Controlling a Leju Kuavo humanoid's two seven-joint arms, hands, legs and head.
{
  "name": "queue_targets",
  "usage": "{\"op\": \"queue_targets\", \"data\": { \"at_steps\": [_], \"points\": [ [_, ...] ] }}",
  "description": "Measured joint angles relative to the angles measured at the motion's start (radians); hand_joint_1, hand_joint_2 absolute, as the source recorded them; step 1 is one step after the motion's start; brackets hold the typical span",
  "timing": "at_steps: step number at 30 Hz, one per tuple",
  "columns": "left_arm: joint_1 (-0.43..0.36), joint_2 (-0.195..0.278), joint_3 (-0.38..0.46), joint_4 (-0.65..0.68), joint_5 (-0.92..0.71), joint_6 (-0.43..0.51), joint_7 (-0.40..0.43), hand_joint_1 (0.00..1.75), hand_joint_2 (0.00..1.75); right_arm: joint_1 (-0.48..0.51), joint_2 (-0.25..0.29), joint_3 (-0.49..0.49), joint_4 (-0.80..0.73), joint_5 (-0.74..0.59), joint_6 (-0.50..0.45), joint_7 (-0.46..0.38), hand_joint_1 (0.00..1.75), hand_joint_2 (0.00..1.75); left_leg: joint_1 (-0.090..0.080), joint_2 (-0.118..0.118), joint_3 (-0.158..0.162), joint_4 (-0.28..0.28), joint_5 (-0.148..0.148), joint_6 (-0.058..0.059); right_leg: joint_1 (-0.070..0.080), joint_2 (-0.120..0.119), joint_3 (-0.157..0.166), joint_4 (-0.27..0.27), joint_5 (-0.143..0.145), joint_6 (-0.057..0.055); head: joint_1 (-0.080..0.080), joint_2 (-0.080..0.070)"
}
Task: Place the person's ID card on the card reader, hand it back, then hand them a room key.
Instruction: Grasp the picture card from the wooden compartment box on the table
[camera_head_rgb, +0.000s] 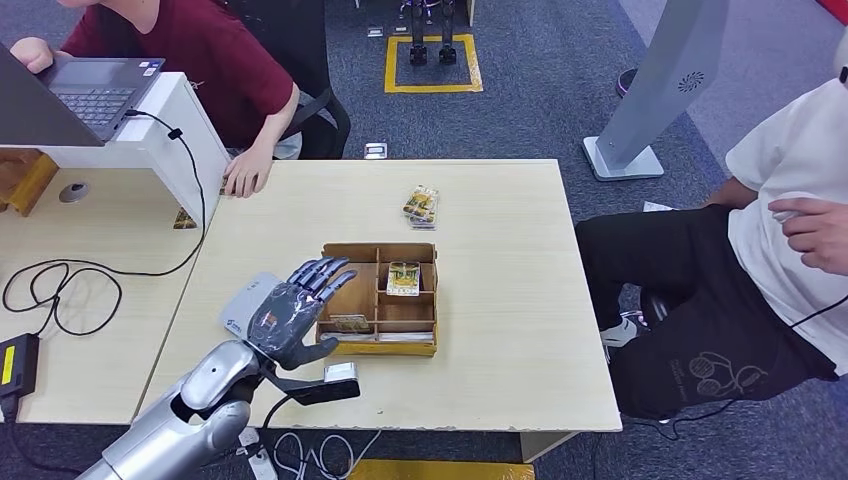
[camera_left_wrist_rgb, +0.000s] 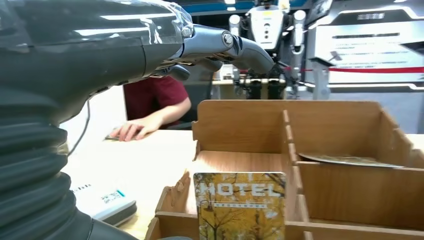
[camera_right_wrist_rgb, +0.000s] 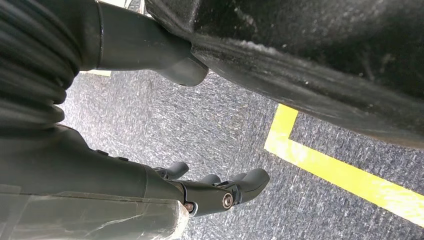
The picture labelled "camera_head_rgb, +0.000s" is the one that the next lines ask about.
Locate person's left hand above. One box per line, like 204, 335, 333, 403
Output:
223, 145, 275, 200
768, 197, 848, 278

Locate person's right hand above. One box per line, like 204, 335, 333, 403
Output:
9, 36, 58, 75

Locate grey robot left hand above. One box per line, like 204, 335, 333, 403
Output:
246, 256, 360, 372

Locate grey card reader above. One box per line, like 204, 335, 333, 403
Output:
218, 270, 285, 340

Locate person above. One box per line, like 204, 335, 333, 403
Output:
9, 0, 303, 200
574, 29, 848, 422

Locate yellow room key card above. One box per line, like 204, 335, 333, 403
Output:
386, 261, 422, 297

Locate stack of yellow key cards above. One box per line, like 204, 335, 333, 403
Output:
401, 184, 441, 232

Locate white desk riser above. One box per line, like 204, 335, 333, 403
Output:
0, 71, 232, 230

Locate wooden compartment tray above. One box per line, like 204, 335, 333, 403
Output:
315, 241, 439, 359

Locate dark grey laptop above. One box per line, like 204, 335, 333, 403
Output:
0, 42, 167, 148

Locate black office chair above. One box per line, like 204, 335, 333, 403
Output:
228, 0, 352, 160

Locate wooden crate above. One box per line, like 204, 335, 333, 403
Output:
0, 148, 60, 219

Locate white power strip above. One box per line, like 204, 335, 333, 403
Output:
237, 427, 280, 480

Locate yellow floor strip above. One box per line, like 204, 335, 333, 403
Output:
347, 458, 535, 480

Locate black robot legs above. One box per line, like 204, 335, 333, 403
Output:
398, 0, 460, 67

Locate grey kiosk stand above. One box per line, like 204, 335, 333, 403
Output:
582, 0, 732, 183

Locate red floor strip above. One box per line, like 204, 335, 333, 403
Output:
813, 0, 848, 29

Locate white and black shoe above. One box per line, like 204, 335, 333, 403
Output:
599, 309, 669, 364

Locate black power adapter yellow label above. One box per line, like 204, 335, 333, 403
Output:
0, 333, 41, 401

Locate white table leg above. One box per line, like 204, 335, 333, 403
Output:
519, 430, 579, 464

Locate thin black cord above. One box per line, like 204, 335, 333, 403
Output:
790, 294, 848, 331

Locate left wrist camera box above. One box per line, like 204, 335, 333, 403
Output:
278, 361, 362, 407

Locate black laptop power cable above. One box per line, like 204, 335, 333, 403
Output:
1, 109, 208, 338

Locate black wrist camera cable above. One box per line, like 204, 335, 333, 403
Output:
261, 395, 296, 432

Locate white cables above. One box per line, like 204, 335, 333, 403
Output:
272, 430, 384, 480

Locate black floor cable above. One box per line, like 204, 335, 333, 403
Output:
622, 397, 743, 442

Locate black adapter cord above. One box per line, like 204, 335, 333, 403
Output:
0, 396, 87, 480

